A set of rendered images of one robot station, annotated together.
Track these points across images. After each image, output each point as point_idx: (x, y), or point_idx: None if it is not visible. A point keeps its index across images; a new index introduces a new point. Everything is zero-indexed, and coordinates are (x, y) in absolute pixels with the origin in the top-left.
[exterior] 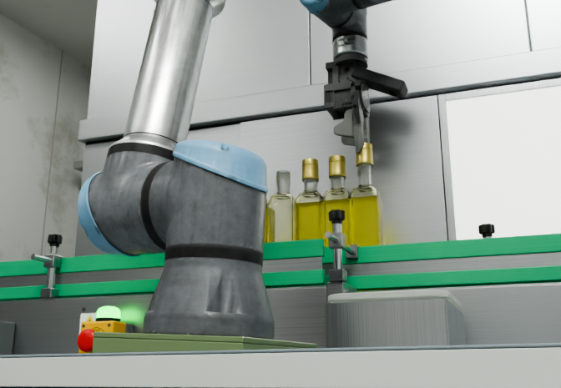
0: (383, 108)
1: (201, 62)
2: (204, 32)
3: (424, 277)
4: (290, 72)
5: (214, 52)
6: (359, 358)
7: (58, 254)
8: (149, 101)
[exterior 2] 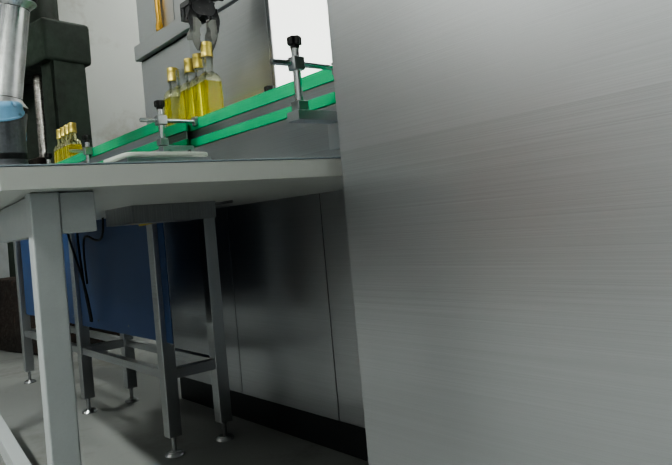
0: (241, 2)
1: (17, 42)
2: (15, 24)
3: (220, 133)
4: None
5: None
6: None
7: (88, 146)
8: None
